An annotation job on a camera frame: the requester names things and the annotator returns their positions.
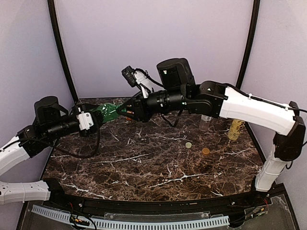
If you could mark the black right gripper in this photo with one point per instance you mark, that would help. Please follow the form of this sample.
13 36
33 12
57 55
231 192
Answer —
138 110

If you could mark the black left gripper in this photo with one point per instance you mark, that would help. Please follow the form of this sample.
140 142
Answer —
95 119

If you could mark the orange juice bottle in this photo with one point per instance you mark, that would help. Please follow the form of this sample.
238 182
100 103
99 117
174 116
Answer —
130 117

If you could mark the green plastic bottle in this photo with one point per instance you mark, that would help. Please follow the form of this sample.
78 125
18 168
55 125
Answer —
105 112

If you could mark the cream white bottle cap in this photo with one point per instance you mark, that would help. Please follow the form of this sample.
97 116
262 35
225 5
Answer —
188 145

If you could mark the brown coffee glass bottle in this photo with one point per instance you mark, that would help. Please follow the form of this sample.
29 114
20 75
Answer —
204 123

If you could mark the gold brown bottle cap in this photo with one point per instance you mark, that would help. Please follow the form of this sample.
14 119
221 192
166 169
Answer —
205 151

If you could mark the large yellow tea bottle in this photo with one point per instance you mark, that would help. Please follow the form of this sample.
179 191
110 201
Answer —
235 129

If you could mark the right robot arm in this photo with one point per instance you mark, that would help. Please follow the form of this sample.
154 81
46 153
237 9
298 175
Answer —
180 92

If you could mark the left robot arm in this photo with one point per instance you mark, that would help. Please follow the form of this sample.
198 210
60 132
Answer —
52 121

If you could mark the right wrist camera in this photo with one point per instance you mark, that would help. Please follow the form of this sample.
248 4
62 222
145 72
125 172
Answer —
138 78

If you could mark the left black frame post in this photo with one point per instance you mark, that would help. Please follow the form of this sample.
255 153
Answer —
60 48

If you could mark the black frame post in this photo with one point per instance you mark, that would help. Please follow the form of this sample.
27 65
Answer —
60 48
249 43

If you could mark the white slotted cable duct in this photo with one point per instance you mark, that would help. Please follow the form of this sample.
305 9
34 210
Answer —
113 221

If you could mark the black front rail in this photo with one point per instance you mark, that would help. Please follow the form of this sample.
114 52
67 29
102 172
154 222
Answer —
231 204

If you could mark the right black frame post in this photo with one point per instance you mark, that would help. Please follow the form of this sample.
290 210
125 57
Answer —
249 43

